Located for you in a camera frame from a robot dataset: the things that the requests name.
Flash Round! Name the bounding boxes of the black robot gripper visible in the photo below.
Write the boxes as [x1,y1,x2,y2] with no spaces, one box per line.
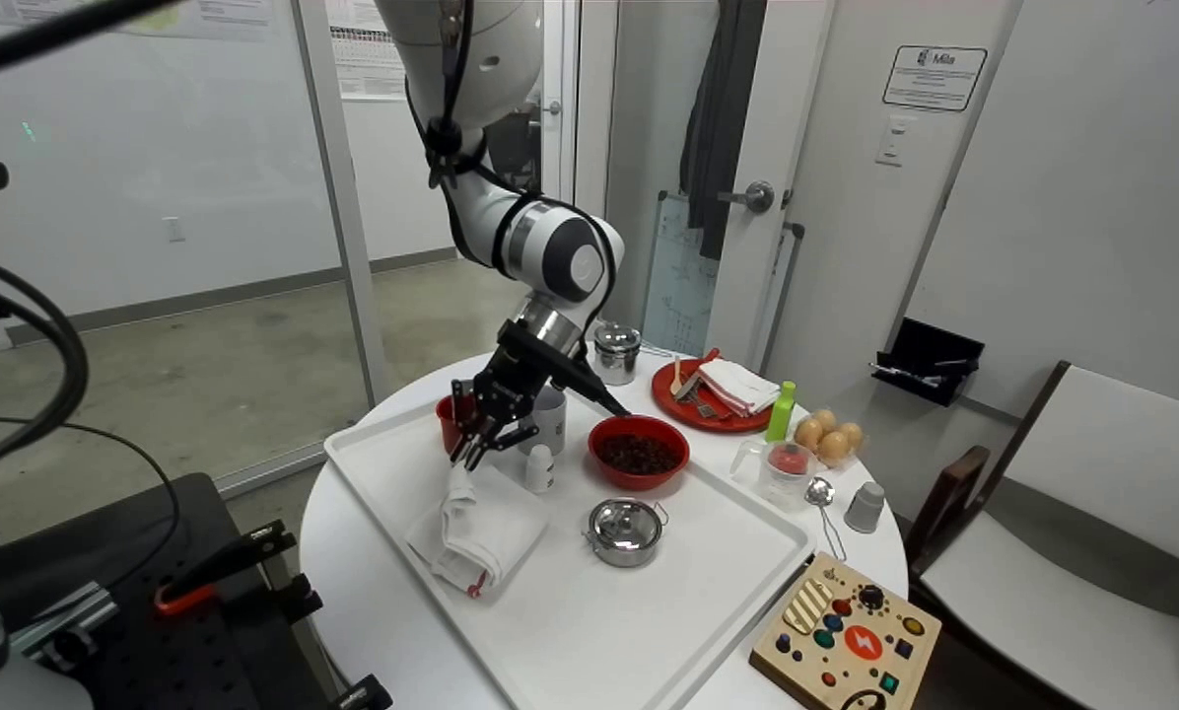
[444,341,548,478]

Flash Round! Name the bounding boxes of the white red-striped tea towel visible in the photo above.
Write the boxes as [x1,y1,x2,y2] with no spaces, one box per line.
[402,458,553,602]

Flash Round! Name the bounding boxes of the white salt shaker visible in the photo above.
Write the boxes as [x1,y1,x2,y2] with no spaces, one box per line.
[522,441,559,497]

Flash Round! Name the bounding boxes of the metal pot with lid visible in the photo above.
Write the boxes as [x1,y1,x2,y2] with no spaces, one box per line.
[586,319,648,391]

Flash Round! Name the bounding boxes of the red bowl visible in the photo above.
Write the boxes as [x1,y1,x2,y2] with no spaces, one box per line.
[584,415,693,497]

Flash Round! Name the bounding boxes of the small metal bowl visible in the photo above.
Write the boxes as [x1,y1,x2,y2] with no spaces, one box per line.
[584,491,670,571]

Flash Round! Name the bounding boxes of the white plastic tray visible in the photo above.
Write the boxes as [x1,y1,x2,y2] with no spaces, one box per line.
[319,391,816,710]

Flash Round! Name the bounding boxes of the red plate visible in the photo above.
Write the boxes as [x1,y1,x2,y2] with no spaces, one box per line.
[648,352,785,437]

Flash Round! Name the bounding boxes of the white folded napkin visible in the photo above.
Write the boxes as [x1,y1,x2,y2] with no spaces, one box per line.
[687,353,785,416]

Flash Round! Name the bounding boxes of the green plastic bottle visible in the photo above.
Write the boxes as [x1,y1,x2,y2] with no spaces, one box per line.
[762,380,802,451]

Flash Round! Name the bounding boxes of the clear plastic cup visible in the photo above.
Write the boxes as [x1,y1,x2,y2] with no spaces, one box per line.
[740,437,820,516]

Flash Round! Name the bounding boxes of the red tomato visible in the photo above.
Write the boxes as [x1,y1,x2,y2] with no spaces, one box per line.
[769,441,811,479]

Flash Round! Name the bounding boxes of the metal spoon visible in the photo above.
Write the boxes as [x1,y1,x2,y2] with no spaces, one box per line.
[806,472,850,562]

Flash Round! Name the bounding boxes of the small grey cup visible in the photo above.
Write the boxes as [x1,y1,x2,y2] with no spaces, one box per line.
[844,478,886,537]

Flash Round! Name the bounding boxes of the dark grey jacket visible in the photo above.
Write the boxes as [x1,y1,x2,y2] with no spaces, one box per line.
[678,0,769,260]

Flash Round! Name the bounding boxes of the black work table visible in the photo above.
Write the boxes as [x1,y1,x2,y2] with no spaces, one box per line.
[0,468,399,710]

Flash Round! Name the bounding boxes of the wooden button board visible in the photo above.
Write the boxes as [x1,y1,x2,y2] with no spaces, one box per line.
[746,549,946,710]

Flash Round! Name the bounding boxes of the black box on floor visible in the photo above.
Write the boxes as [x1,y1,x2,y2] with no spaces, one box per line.
[871,312,990,408]

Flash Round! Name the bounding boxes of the white glass door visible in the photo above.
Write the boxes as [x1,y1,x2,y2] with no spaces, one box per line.
[570,0,835,383]

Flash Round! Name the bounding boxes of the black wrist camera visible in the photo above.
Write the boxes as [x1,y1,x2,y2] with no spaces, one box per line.
[495,316,635,420]

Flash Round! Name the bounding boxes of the white window frame post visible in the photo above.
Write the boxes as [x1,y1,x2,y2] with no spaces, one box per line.
[289,0,396,407]

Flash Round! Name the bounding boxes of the orange handled clamp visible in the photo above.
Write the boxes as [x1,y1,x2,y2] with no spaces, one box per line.
[148,516,301,621]

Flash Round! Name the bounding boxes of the metal door handle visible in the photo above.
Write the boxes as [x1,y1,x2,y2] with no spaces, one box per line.
[716,181,778,218]

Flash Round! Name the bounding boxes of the black camera cables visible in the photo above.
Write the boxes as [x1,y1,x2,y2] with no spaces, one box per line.
[0,211,187,529]

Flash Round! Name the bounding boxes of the white wall sign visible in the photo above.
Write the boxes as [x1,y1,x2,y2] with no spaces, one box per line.
[878,38,995,114]

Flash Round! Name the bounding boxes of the white chair with dark frame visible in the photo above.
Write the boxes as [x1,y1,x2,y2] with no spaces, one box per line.
[908,357,1179,710]

